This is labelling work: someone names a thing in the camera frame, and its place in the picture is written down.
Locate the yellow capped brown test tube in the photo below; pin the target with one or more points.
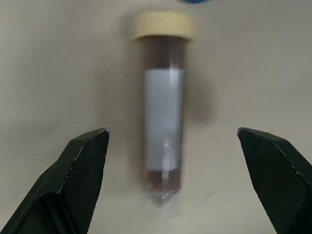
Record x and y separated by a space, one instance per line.
162 117

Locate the blue capped test tube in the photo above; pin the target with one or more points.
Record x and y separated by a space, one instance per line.
195 2

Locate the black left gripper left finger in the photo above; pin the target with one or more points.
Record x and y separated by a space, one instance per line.
70 185

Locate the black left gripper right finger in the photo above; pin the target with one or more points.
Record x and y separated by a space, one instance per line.
275 180

